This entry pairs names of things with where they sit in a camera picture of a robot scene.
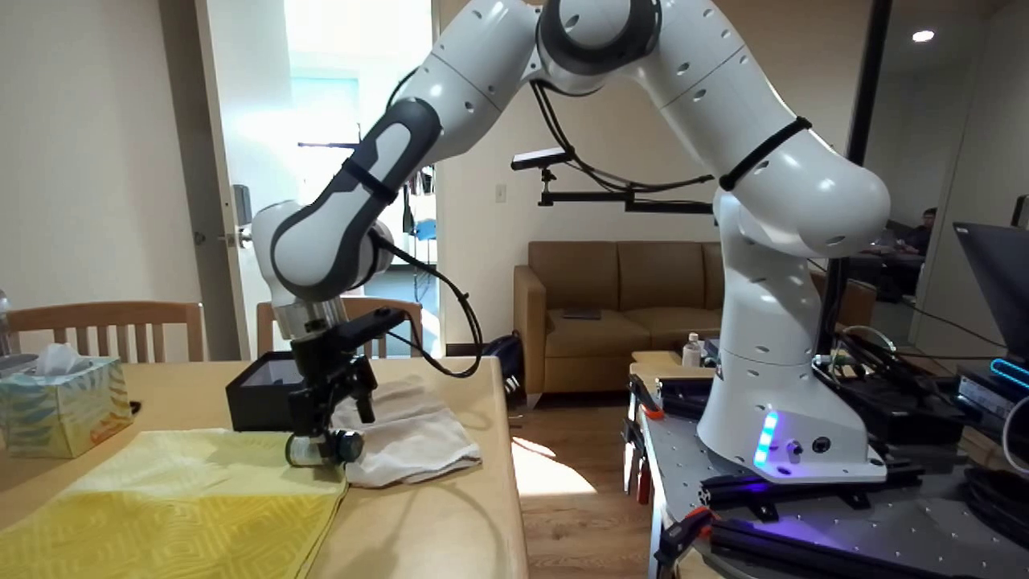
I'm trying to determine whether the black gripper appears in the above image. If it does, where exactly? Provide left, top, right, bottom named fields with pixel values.
left=283, top=351, right=381, bottom=469

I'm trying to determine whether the black square box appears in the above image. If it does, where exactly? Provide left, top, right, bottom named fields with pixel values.
left=223, top=353, right=314, bottom=434

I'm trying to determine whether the beige cloth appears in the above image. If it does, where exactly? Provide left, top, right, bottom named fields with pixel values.
left=333, top=381, right=486, bottom=491

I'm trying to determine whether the yellow textured cloth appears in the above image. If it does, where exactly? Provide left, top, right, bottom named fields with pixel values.
left=0, top=429, right=352, bottom=579

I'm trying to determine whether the patterned tissue box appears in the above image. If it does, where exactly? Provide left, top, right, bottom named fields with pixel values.
left=0, top=341, right=137, bottom=462

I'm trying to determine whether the brown sofa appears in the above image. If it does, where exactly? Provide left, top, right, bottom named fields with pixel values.
left=513, top=239, right=877, bottom=405

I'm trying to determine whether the black red clamp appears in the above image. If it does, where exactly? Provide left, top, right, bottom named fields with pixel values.
left=652, top=502, right=722, bottom=574

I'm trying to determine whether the black control box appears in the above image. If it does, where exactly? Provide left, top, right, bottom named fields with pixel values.
left=810, top=326, right=972, bottom=446

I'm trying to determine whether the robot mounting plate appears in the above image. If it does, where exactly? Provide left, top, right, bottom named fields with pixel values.
left=636, top=413, right=1029, bottom=579

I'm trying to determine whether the black vertical pole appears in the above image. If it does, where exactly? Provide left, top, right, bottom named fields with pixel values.
left=816, top=0, right=894, bottom=358

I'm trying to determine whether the blue lit black device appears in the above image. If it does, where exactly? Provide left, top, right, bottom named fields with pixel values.
left=985, top=353, right=1029, bottom=403

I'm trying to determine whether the black laptop screen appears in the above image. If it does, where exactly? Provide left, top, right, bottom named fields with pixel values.
left=953, top=220, right=1029, bottom=363

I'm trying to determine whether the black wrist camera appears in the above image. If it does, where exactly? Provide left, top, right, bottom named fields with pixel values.
left=292, top=305, right=412, bottom=363

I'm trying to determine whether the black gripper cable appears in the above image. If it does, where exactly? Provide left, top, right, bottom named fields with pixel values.
left=366, top=229, right=489, bottom=381

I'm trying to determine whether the metal door handle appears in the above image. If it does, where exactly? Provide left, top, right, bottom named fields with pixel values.
left=232, top=183, right=258, bottom=252

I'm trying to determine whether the black camera on stand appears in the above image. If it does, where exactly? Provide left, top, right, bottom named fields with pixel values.
left=510, top=145, right=576, bottom=174

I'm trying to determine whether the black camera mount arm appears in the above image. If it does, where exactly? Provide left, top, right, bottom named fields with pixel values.
left=537, top=171, right=722, bottom=220

